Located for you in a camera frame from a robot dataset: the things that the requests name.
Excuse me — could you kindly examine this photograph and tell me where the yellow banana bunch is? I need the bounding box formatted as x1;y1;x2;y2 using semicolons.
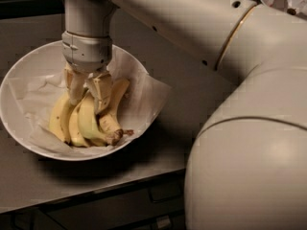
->
48;79;133;148

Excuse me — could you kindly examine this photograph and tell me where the dark upper drawer front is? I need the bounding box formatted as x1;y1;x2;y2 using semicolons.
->
43;175;184;230

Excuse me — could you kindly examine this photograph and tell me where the white paper liner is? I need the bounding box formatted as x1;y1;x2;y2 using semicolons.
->
9;48;172;155

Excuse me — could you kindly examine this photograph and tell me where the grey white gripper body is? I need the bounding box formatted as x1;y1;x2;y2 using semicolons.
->
62;32;112;73

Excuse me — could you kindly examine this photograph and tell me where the large white bowl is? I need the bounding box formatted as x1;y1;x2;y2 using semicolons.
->
0;39;152;162

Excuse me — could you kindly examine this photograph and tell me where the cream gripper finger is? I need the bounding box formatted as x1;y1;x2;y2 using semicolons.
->
86;72;112;114
63;63;87;105

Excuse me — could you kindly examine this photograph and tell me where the black drawer handle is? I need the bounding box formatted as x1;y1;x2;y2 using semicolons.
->
148;181;183;203

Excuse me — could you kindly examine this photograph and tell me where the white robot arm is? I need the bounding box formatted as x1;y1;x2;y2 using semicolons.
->
104;0;307;230

